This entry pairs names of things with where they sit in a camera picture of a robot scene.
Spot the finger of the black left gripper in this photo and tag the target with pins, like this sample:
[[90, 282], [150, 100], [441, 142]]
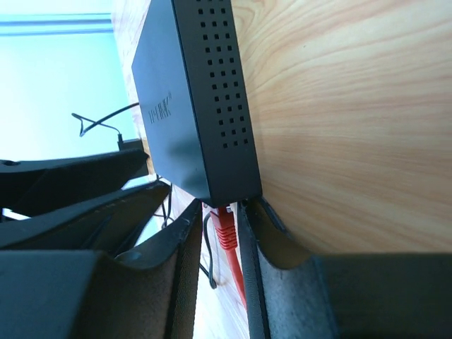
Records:
[[111, 223], [37, 187]]

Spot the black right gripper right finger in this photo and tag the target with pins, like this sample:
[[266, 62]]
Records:
[[293, 293]]

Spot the aluminium front frame rail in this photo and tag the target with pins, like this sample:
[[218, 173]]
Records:
[[55, 24]]

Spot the black network switch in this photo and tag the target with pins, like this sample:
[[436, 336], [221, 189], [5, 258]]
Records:
[[191, 91]]

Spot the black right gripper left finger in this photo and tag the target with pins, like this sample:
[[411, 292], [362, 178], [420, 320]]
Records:
[[146, 292]]

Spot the black power adapter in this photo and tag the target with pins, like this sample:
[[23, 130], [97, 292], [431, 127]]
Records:
[[127, 144]]

